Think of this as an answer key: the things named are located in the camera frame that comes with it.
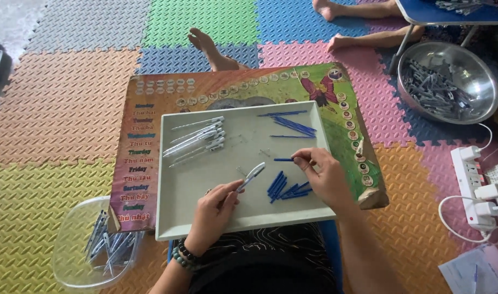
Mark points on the bunch of thin blue refills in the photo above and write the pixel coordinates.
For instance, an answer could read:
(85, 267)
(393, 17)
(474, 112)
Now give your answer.
(296, 124)

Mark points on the white paper sheet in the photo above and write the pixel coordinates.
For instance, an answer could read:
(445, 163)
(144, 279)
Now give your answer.
(461, 271)

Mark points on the pile of white pens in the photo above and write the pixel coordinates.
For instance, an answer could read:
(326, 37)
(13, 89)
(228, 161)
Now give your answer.
(200, 138)

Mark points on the white rectangular tray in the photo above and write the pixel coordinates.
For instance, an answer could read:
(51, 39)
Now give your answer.
(216, 179)

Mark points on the white power strip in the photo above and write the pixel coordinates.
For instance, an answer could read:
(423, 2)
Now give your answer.
(467, 179)

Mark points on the blue folding table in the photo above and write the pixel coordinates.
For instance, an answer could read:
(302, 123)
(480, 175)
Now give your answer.
(432, 14)

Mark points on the clear plastic container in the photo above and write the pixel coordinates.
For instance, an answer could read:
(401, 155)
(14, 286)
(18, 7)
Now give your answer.
(73, 245)

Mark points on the small metal spring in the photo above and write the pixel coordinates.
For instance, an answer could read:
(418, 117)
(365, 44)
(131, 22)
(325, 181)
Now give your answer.
(241, 170)
(265, 152)

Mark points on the white clear pen barrel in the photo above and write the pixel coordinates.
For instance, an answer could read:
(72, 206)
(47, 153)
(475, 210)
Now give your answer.
(252, 174)

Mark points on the colourful printed board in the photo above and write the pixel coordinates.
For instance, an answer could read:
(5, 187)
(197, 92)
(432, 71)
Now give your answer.
(151, 134)

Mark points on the person's bare foot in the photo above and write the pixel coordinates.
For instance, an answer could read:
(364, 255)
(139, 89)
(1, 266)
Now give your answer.
(210, 49)

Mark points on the person's right hand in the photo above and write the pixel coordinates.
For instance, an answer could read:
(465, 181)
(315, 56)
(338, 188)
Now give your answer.
(328, 179)

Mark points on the white charger plug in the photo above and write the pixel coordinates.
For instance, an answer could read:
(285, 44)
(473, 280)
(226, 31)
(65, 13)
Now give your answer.
(470, 153)
(488, 191)
(485, 209)

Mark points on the steel bowl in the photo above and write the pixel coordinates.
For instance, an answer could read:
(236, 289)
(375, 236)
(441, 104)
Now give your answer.
(481, 77)

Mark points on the pile of blue pen caps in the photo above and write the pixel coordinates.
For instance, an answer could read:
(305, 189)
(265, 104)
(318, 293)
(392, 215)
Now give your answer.
(283, 188)

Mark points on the pen parts on table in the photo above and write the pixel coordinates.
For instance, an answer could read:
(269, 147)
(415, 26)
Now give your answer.
(457, 5)

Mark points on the heap of assembled pens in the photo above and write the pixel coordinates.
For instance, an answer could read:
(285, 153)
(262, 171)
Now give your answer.
(108, 245)

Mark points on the person's left hand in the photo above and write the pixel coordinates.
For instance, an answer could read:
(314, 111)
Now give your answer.
(210, 216)

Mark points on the blue pen piece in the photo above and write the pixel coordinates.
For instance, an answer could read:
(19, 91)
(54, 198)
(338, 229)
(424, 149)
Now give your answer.
(283, 159)

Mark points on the person's black patterned clothing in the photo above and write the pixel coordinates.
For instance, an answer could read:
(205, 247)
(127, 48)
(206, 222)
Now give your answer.
(265, 261)

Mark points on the heap of grey pen parts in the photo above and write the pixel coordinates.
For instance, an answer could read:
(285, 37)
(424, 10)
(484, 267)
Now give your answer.
(434, 92)

